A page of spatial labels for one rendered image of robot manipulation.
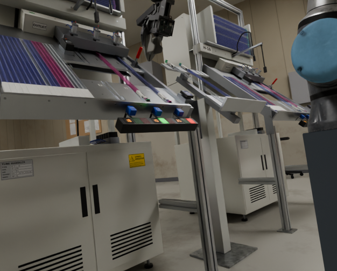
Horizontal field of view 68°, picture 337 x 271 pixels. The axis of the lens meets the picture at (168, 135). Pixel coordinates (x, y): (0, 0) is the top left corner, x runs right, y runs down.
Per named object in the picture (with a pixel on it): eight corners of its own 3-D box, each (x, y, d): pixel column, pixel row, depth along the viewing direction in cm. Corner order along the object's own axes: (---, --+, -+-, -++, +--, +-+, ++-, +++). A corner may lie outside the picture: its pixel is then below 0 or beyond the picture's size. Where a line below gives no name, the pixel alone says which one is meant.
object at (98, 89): (185, 113, 105) (188, 107, 104) (-2, 107, 62) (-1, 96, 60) (161, 92, 117) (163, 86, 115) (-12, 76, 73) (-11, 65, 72)
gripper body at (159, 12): (155, 33, 82) (162, -7, 79) (140, 32, 88) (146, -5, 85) (172, 38, 87) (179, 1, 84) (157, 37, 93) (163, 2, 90)
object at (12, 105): (184, 120, 106) (191, 105, 102) (-2, 119, 62) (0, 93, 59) (183, 119, 106) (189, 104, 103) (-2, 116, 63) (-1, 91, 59)
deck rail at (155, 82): (188, 120, 107) (194, 107, 104) (184, 120, 106) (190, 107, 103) (116, 58, 150) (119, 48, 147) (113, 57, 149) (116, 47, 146)
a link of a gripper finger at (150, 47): (149, 61, 87) (154, 33, 84) (139, 59, 91) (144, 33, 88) (156, 62, 89) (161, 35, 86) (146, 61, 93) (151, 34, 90)
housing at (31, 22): (116, 61, 147) (122, 37, 140) (21, 44, 114) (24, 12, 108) (110, 56, 151) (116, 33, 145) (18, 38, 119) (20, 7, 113)
